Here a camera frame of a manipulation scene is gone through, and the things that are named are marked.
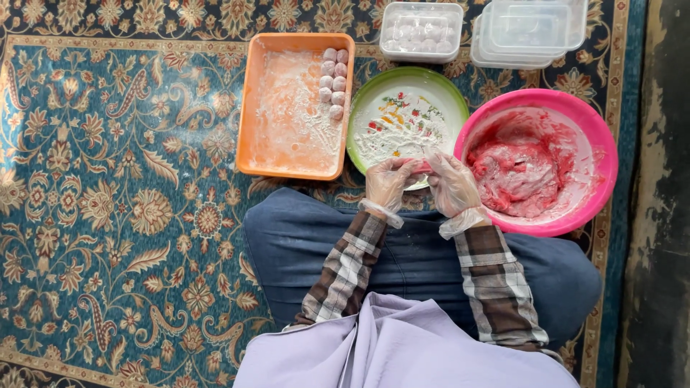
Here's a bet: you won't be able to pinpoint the person's right hand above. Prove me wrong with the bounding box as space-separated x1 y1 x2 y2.
422 147 484 219

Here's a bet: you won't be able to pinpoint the person's left hand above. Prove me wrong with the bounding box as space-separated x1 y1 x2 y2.
365 157 428 214

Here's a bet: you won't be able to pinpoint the small pink dough piece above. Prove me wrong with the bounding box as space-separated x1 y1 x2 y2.
401 158 434 175

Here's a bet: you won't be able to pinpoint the white flour pile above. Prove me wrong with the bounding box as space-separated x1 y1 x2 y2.
356 92 451 165

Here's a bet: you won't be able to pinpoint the green-rimmed white plate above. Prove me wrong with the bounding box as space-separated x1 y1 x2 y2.
346 66 470 191

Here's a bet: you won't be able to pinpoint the pink dough mass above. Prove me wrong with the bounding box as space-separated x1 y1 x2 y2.
466 121 576 219

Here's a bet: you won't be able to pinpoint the person's blue jeans legs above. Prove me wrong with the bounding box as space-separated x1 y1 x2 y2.
243 187 602 346

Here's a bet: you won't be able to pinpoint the row of floured pink dough balls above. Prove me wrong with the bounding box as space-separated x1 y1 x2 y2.
318 47 349 120

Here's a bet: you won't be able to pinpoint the batch of white floured sweets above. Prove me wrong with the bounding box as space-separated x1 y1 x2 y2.
384 19 456 54

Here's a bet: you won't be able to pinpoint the lidded clear plastic container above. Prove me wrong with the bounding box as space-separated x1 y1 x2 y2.
379 1 464 64

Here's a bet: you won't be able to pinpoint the pink plastic bowl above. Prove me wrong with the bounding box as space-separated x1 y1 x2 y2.
454 88 620 238

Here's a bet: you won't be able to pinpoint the orange rectangular plastic tray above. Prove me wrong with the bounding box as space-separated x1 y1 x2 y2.
235 32 357 181

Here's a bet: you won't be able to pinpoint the person's lilac garment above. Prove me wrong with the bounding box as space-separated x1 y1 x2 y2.
233 292 581 388

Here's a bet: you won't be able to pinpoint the ornate teal floral carpet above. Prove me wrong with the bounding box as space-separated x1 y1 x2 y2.
0 0 648 388

